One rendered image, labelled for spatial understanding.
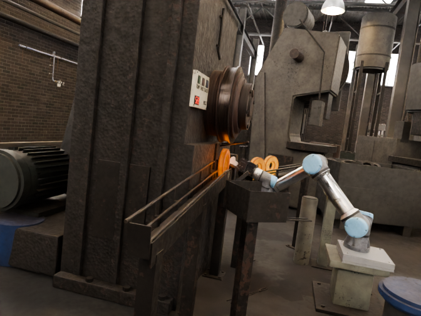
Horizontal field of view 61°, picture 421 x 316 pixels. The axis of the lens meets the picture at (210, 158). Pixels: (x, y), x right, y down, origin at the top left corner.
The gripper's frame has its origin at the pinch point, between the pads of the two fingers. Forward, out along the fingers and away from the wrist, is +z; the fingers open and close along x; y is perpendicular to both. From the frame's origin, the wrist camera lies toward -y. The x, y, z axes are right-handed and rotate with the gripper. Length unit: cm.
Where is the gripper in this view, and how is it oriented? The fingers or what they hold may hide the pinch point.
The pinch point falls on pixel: (225, 162)
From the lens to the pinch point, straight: 235.8
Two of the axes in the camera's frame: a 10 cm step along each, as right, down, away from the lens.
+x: -2.4, 0.6, -9.7
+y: 4.1, -9.0, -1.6
